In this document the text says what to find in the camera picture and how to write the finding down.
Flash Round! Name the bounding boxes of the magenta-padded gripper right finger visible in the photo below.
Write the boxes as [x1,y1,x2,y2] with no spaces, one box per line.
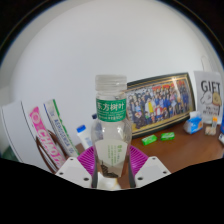
[128,145,172,188]

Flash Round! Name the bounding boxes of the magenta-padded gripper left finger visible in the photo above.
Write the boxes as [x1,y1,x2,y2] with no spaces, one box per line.
[54,145,98,188]

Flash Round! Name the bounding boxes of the clear green-label drink bottle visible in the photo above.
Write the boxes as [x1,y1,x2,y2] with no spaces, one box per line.
[90,74,133,188]

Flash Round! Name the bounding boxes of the white blue-capped lotion bottle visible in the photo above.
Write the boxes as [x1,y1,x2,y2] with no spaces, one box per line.
[76,124,94,150]

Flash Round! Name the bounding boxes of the long pink box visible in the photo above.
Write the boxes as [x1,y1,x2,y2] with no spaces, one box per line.
[28,106,67,170]

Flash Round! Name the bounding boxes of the long white green box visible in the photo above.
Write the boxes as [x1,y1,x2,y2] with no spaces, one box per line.
[43,98,80,158]

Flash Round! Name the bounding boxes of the blue tissue pack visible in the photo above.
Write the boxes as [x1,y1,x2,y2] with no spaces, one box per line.
[182,111,204,135]

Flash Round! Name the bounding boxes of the white flat board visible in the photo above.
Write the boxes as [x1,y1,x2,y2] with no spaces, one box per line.
[0,100,51,168]

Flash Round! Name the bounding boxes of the framed group photo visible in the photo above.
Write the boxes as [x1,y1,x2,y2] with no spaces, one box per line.
[124,72,197,139]

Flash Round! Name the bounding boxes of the small patterned snack packet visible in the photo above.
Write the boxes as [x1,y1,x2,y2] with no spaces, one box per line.
[204,124,218,137]

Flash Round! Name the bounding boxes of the small orange white box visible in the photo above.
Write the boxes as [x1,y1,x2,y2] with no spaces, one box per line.
[211,115,219,128]

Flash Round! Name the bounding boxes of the white paper gift bag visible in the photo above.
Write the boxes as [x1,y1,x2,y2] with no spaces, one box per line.
[193,56,224,125]

